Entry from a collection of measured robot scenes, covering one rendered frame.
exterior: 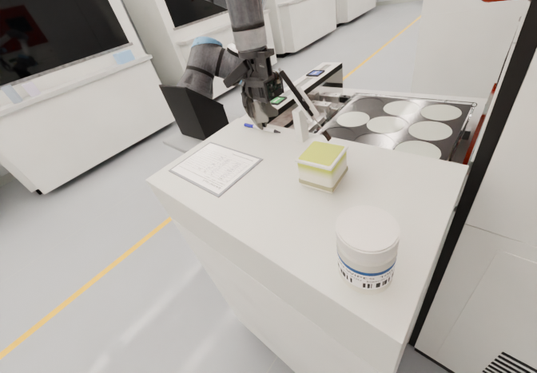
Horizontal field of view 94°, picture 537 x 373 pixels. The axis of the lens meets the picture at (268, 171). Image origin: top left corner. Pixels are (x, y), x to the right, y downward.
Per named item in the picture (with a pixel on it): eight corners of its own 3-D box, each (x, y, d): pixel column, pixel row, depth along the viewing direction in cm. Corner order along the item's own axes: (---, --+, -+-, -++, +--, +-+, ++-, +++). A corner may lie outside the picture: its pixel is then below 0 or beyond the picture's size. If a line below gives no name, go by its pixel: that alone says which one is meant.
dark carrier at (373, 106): (471, 106, 72) (472, 105, 72) (439, 176, 54) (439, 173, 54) (357, 96, 93) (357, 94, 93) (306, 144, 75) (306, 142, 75)
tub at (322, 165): (349, 172, 51) (348, 144, 47) (333, 196, 47) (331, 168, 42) (316, 164, 55) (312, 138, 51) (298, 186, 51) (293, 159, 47)
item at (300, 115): (323, 138, 63) (318, 86, 55) (314, 146, 61) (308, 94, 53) (302, 134, 66) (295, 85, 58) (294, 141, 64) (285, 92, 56)
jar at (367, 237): (400, 263, 34) (410, 217, 29) (380, 307, 31) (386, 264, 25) (352, 240, 39) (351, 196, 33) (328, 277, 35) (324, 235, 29)
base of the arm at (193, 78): (170, 88, 106) (177, 65, 105) (203, 101, 115) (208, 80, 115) (183, 87, 94) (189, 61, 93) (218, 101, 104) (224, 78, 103)
